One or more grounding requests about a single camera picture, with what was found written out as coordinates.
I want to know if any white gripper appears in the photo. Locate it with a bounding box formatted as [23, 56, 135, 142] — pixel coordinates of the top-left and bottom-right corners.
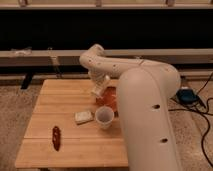
[89, 71, 110, 89]

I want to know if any white bottle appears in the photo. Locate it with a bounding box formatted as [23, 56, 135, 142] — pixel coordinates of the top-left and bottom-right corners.
[91, 81, 108, 98]

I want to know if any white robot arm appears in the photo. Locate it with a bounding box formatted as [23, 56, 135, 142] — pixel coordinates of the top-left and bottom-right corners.
[80, 44, 183, 171]

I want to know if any orange ceramic bowl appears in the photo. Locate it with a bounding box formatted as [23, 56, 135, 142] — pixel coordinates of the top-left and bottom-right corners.
[96, 87, 117, 112]

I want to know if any white paper cup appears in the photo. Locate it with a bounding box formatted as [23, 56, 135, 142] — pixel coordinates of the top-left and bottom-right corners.
[95, 106, 114, 130]

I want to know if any small white sponge block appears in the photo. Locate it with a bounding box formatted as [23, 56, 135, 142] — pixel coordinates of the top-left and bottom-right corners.
[75, 110, 93, 124]

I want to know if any red chili pepper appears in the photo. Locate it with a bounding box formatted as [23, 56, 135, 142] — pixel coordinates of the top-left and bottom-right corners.
[52, 126, 61, 151]

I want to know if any wooden board table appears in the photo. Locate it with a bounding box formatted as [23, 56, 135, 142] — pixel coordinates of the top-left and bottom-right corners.
[15, 79, 128, 168]

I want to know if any blue power adapter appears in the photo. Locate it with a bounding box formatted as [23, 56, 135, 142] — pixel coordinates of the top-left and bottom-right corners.
[176, 88, 197, 104]

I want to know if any wooden shelf rail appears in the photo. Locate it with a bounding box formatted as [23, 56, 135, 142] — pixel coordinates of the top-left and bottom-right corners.
[0, 48, 213, 64]

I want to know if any black cable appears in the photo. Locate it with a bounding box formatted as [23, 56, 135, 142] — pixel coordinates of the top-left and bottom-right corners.
[168, 71, 213, 169]

